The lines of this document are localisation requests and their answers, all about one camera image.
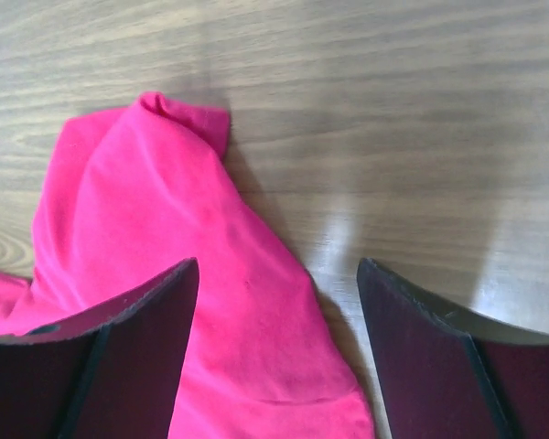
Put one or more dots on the pink t shirt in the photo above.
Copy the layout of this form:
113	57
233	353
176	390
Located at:
132	192

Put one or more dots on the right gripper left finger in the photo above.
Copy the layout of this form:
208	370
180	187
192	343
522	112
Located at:
111	371

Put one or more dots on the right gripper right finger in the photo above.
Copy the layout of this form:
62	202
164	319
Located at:
447	372

